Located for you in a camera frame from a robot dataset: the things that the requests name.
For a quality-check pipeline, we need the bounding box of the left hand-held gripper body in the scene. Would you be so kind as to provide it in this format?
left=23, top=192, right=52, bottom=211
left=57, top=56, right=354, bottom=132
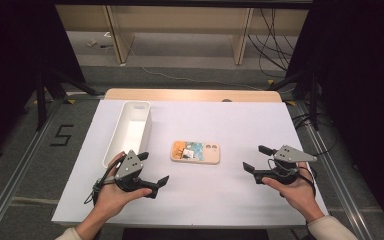
left=114, top=149, right=144, bottom=193

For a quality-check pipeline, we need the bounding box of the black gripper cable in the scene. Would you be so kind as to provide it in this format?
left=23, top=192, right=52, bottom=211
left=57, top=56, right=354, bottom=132
left=83, top=151, right=128, bottom=205
left=267, top=158, right=317, bottom=198

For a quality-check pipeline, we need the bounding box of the black tripod stand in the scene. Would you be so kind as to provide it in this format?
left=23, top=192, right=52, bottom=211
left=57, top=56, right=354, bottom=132
left=267, top=69, right=322, bottom=132
left=33, top=68, right=107, bottom=132

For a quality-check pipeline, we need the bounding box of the thin white cable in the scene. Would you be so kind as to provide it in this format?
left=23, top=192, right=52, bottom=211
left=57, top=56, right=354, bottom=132
left=126, top=39, right=264, bottom=92

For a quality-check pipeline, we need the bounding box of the aluminium floor rail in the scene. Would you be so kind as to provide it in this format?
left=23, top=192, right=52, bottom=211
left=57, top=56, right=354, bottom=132
left=294, top=99, right=376, bottom=240
left=0, top=98, right=64, bottom=240

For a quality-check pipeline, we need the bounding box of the bundle of black cables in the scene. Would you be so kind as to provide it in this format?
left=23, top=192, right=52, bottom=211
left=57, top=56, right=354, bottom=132
left=247, top=8, right=297, bottom=79

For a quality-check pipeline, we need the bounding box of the person's right hand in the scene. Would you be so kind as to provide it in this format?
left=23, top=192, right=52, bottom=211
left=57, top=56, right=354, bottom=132
left=261, top=162, right=326, bottom=223

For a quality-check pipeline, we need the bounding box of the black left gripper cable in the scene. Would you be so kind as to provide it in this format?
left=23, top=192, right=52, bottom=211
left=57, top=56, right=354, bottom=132
left=83, top=151, right=128, bottom=205

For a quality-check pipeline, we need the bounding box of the beige wooden desk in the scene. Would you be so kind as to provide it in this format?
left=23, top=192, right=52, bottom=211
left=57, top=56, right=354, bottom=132
left=54, top=3, right=312, bottom=66

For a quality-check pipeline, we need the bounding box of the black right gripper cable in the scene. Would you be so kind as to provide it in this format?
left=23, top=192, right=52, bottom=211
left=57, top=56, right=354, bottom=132
left=267, top=158, right=317, bottom=198

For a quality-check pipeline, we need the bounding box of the black curtain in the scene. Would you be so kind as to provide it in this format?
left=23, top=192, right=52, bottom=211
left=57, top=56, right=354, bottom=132
left=285, top=0, right=384, bottom=231
left=0, top=0, right=87, bottom=161

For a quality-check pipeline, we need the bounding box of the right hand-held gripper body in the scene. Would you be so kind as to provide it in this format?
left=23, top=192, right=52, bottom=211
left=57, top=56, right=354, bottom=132
left=268, top=145, right=318, bottom=185

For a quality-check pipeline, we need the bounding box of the person's left hand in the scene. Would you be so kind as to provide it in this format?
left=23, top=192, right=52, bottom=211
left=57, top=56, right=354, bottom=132
left=93, top=152, right=153, bottom=221

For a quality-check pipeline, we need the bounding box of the white plastic bin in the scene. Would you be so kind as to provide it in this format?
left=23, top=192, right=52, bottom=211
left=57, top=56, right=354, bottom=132
left=102, top=100, right=153, bottom=169

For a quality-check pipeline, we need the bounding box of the beige painted phone case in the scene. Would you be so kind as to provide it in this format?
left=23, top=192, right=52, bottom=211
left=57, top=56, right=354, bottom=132
left=170, top=140, right=221, bottom=165

